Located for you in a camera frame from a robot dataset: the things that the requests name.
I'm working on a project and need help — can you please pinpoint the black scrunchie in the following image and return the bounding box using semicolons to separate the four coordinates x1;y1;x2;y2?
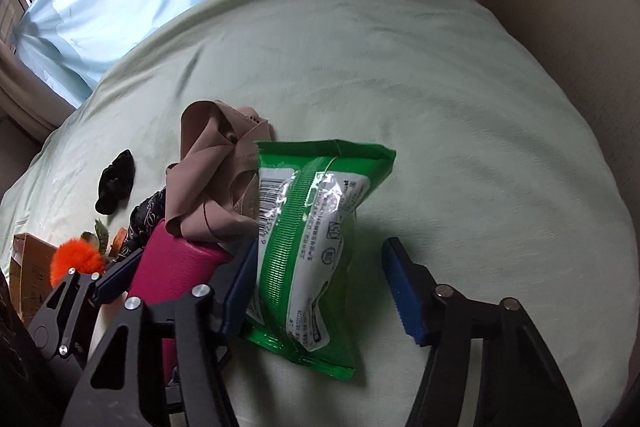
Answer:
95;149;136;215

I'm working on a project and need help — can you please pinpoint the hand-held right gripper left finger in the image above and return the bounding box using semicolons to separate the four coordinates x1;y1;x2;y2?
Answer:
60;238;259;427

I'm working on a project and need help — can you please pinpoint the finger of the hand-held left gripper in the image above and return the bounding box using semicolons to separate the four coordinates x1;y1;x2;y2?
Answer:
27;249;146;360

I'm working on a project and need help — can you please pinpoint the black patterned pouch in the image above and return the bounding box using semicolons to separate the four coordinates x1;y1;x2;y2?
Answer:
117;188;167;260

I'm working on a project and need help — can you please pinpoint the green plush leaf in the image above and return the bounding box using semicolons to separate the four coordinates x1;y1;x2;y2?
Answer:
80;218;115;255

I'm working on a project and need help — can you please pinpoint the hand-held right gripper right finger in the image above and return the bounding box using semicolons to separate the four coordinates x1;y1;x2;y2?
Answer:
381;237;584;427

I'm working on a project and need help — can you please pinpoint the brown cardboard box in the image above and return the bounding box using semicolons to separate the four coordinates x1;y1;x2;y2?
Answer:
9;233;59;320

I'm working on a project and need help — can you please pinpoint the green wet wipes packet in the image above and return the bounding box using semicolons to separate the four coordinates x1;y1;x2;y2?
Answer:
240;138;397;382

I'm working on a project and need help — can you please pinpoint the orange fluffy pompom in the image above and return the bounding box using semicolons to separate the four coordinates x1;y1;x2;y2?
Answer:
50;237;107;284

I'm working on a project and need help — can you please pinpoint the beige curtain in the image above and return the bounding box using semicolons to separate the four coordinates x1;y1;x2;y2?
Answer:
0;41;79;144

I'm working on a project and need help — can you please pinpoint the beige fabric strap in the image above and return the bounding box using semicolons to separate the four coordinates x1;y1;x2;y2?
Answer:
165;99;273;248

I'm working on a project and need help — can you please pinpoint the bed with pale green sheet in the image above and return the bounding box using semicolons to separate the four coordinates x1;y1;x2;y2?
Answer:
0;0;637;427

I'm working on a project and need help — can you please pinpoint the magenta pouch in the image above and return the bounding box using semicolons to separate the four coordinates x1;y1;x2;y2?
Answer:
127;218;237;390

